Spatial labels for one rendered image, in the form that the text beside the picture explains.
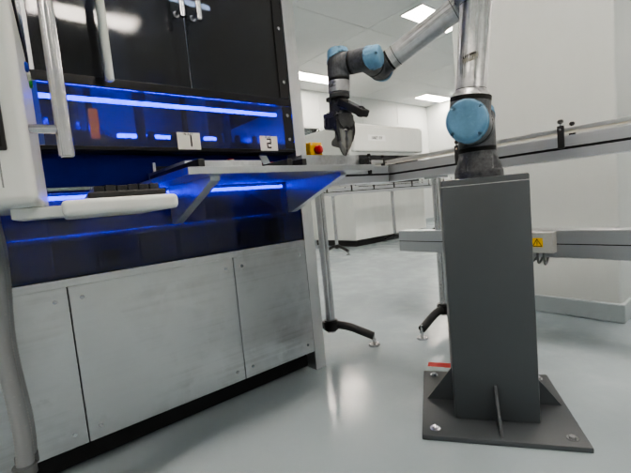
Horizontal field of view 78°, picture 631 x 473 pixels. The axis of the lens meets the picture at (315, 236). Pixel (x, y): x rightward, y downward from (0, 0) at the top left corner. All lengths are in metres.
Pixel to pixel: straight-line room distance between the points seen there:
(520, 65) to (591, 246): 1.21
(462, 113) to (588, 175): 1.38
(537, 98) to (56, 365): 2.53
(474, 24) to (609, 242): 1.03
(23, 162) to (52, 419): 0.87
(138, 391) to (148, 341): 0.17
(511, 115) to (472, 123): 1.45
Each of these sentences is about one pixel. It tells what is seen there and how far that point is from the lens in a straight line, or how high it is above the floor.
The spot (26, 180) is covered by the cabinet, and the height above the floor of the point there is 0.84.
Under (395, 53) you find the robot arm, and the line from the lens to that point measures 1.51.
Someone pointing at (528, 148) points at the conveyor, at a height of 0.91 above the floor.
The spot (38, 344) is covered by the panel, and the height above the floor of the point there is 0.43.
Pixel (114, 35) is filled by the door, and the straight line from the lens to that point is 1.55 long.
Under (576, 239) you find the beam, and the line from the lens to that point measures 1.93.
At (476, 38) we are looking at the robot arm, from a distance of 1.30.
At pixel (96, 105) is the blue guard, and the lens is 1.45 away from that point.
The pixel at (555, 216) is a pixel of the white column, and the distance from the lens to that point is 2.57.
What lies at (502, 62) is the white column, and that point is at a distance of 2.75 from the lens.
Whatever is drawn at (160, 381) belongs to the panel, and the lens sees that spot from 1.53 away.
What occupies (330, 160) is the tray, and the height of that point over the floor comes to 0.90.
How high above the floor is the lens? 0.76
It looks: 5 degrees down
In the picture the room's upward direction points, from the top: 5 degrees counter-clockwise
